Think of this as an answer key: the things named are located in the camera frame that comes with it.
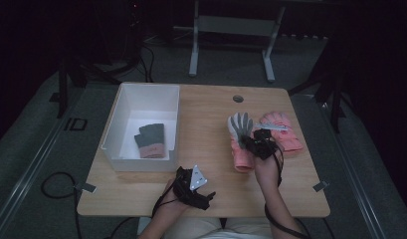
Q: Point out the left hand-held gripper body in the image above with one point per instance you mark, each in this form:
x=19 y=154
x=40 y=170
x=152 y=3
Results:
x=194 y=192

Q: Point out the grey metal desk frame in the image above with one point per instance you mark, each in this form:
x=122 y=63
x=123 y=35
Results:
x=234 y=26

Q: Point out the person's right hand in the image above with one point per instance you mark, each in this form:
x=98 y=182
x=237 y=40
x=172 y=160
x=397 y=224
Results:
x=267 y=172

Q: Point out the metal floor rail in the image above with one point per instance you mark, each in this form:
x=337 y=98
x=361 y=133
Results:
x=32 y=170
x=367 y=209

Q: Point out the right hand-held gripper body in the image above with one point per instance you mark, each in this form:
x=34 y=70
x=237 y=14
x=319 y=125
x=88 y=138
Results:
x=265 y=144

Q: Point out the grey knit glove pink cuff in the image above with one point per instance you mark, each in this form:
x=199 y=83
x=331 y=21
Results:
x=152 y=139

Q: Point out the white storage box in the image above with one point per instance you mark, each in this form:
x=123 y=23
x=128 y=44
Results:
x=148 y=109

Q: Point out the grey metal table clamp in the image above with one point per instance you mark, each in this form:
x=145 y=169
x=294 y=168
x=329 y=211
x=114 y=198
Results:
x=86 y=188
x=320 y=186

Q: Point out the pink ski glove grey palm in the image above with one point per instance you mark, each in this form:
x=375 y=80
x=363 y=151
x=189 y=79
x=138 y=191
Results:
x=241 y=159

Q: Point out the black tripod stand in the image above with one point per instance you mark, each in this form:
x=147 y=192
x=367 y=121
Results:
x=63 y=89
x=333 y=99

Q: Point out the pink ski glove printed back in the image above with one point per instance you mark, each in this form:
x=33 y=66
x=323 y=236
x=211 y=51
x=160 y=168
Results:
x=292 y=141

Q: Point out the person's left hand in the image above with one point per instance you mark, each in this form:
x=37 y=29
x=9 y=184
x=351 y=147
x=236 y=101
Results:
x=174 y=200

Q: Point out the person's legs beige trousers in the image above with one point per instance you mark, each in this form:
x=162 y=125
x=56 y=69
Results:
x=211 y=230

